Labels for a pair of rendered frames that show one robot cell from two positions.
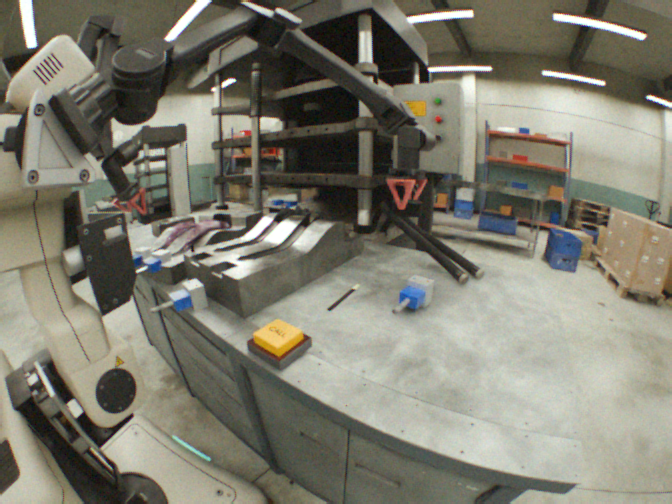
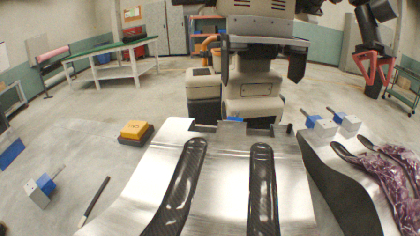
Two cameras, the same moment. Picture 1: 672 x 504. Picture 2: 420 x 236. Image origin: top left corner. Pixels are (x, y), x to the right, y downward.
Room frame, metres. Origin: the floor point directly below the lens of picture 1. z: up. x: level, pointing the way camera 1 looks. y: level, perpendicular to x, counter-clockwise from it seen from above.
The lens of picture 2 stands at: (0.76, 0.15, 1.07)
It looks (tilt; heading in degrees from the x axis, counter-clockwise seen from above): 32 degrees down; 157
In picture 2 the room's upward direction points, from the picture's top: 2 degrees counter-clockwise
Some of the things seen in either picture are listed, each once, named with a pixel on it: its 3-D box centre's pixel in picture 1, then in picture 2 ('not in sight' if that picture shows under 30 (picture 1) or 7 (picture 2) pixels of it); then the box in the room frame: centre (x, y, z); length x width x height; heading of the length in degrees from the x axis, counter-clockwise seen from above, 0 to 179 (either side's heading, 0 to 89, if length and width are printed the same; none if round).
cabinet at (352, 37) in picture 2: not in sight; (357, 45); (-1.23, 6.17, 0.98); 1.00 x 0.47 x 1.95; 53
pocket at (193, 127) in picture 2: (225, 273); (204, 133); (0.50, 0.24, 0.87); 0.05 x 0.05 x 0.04; 56
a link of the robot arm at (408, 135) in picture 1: (410, 138); not in sight; (0.67, -0.19, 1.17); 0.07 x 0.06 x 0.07; 132
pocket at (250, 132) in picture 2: (202, 263); (258, 136); (0.56, 0.33, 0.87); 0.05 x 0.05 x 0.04; 56
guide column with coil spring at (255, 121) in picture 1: (256, 165); not in sight; (1.59, 0.48, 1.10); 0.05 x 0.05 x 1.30
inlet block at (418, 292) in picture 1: (410, 299); (48, 181); (0.48, -0.16, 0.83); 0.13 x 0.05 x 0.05; 138
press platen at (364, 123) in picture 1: (315, 147); not in sight; (1.77, 0.13, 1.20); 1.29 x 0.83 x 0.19; 56
